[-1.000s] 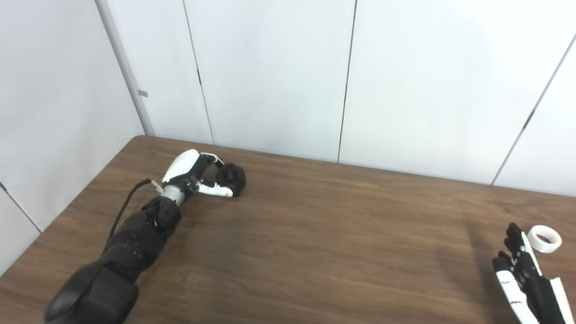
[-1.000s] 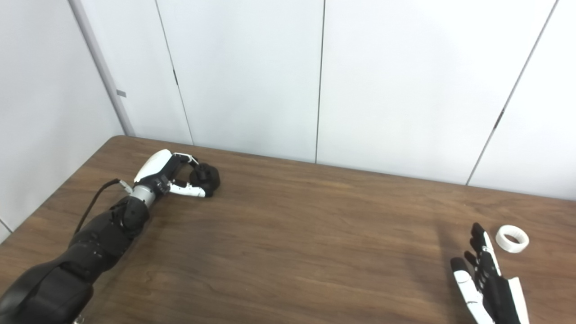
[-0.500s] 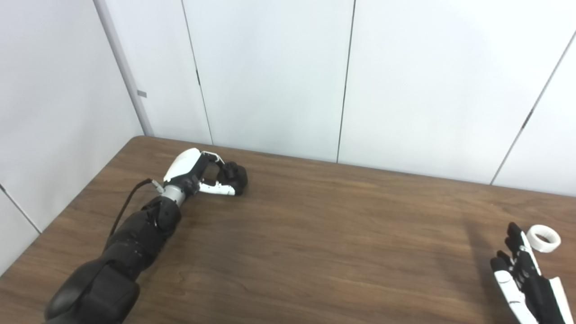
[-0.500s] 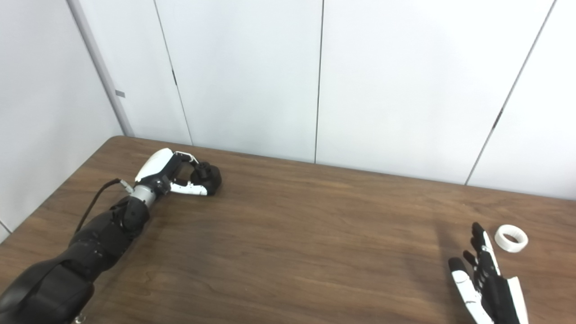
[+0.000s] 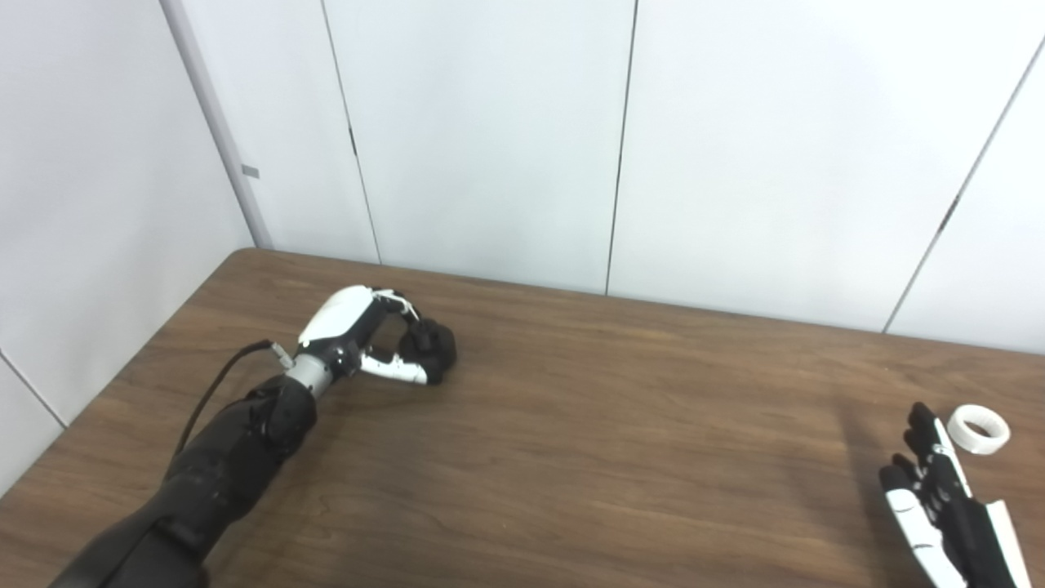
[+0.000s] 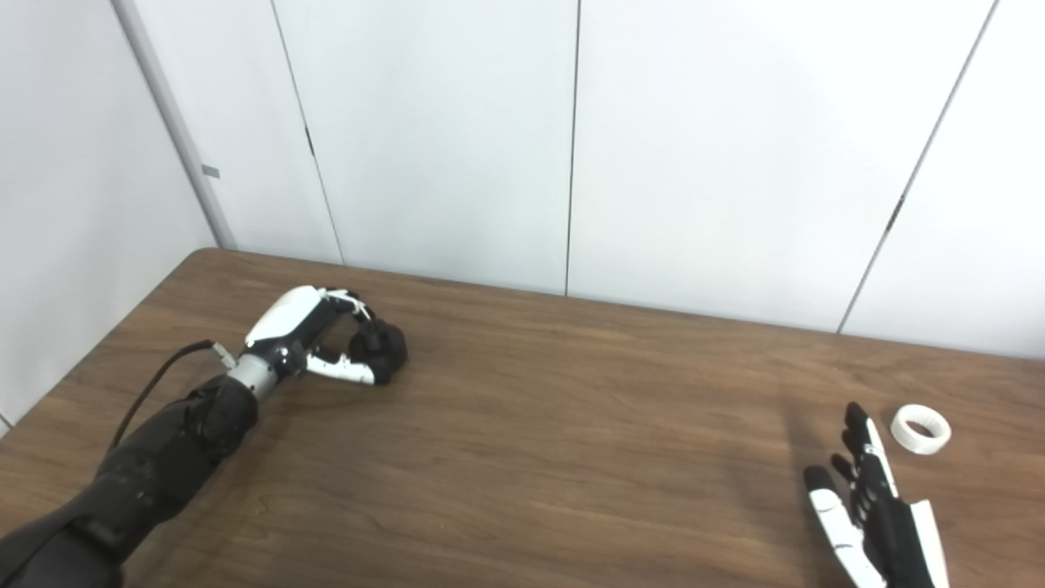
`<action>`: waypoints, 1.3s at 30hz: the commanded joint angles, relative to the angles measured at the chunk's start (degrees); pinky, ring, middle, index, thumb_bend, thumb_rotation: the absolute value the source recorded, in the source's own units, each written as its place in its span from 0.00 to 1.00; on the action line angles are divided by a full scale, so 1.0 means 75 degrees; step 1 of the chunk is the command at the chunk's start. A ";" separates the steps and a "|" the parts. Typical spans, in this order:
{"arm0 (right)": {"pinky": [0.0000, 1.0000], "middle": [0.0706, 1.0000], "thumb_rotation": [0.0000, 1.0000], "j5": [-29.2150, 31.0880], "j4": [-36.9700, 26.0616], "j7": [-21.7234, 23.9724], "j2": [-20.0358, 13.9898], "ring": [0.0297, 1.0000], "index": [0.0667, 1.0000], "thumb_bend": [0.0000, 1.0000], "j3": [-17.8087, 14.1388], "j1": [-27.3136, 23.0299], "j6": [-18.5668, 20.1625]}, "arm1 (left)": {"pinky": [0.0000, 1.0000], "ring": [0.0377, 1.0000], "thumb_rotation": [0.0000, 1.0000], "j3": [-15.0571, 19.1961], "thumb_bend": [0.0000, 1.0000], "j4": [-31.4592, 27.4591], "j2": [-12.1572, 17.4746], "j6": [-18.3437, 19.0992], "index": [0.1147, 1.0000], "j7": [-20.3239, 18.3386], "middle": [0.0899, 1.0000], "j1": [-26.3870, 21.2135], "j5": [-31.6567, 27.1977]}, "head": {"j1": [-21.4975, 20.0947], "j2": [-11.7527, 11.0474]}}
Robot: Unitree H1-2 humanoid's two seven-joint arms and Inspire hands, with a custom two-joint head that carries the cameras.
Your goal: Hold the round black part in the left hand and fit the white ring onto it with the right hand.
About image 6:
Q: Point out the round black part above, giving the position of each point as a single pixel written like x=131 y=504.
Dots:
x=390 y=347

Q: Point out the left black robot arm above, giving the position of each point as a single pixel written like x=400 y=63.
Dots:
x=147 y=474

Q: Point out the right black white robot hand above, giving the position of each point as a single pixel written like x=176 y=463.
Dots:
x=890 y=531

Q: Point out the grey wall corner strip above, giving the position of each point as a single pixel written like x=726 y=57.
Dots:
x=175 y=126

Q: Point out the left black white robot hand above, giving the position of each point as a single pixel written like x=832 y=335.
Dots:
x=282 y=318

